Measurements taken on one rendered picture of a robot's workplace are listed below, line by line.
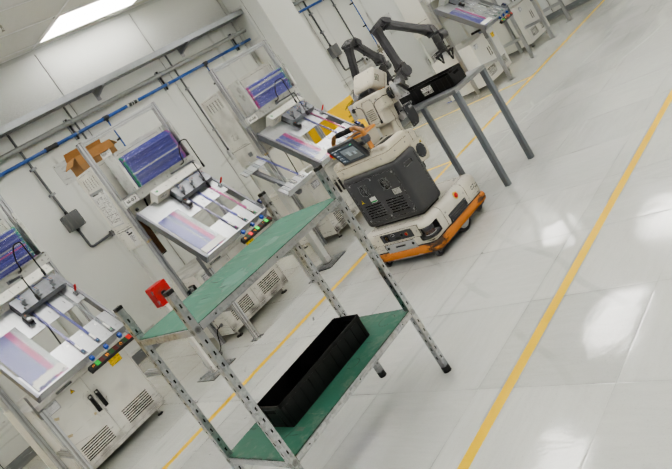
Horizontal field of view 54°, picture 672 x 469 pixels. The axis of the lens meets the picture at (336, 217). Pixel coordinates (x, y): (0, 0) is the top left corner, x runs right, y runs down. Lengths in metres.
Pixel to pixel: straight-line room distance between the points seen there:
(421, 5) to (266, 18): 2.04
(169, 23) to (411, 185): 4.44
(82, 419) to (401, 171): 2.60
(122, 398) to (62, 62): 3.63
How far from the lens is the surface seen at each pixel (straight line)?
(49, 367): 4.45
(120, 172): 5.31
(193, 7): 8.24
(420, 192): 4.29
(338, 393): 2.68
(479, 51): 8.85
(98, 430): 4.81
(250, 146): 6.22
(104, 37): 7.50
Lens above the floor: 1.46
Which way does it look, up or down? 12 degrees down
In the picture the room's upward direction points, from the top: 33 degrees counter-clockwise
